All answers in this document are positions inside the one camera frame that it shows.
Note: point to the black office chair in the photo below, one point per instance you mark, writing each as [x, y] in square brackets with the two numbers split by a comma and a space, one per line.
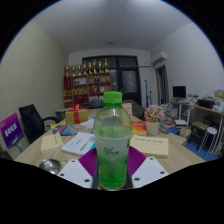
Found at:
[31, 121]

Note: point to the white printed booklet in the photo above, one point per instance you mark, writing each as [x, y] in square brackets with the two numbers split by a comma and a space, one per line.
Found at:
[79, 143]

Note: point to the large cream book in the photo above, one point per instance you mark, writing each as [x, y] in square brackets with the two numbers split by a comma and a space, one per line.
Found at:
[150, 146]

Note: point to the blue colourful book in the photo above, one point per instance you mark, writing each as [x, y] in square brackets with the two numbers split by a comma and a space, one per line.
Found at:
[64, 129]

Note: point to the small cream book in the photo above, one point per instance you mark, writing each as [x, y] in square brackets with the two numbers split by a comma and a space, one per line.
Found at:
[51, 143]

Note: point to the green-capped clear drink bottle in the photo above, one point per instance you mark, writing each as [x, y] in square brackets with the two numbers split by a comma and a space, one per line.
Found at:
[112, 156]

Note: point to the small round side table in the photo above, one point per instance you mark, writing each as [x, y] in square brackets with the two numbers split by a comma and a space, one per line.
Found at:
[61, 110]

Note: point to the wooden shelf unit with trophies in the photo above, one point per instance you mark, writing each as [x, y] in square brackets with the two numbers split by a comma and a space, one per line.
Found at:
[86, 86]

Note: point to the upright tan carton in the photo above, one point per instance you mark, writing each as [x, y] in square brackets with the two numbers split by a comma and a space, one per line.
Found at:
[127, 109]

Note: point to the orange book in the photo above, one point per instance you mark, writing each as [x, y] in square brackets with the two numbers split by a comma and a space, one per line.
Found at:
[139, 127]

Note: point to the potted pink flowers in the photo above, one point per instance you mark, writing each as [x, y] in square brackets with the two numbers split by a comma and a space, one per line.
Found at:
[154, 115]

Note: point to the purple sign board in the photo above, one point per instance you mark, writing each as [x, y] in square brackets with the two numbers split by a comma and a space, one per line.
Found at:
[10, 130]

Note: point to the yellow gift box red ribbon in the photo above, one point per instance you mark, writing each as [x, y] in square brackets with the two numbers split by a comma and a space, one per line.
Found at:
[76, 116]

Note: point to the black framed glass door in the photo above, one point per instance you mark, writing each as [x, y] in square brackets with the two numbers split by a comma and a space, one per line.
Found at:
[128, 80]

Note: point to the black computer monitor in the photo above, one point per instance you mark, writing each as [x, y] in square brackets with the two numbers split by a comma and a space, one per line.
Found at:
[179, 91]

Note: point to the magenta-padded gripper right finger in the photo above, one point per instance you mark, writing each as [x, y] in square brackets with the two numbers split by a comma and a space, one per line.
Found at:
[148, 171]

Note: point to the white wall air conditioner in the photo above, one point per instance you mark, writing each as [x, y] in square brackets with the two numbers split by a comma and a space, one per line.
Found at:
[159, 57]

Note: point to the stainless steel cup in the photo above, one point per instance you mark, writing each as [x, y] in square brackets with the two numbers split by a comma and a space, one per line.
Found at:
[50, 165]

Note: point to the white round stool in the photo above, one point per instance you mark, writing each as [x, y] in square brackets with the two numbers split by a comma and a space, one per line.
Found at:
[210, 130]

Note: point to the wooden side desk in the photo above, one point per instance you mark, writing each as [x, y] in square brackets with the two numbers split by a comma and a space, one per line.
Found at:
[203, 109]

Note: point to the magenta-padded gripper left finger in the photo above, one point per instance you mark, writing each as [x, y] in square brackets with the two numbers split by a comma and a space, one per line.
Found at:
[75, 171]

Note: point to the pile of books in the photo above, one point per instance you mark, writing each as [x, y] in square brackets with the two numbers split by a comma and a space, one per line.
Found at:
[173, 123]

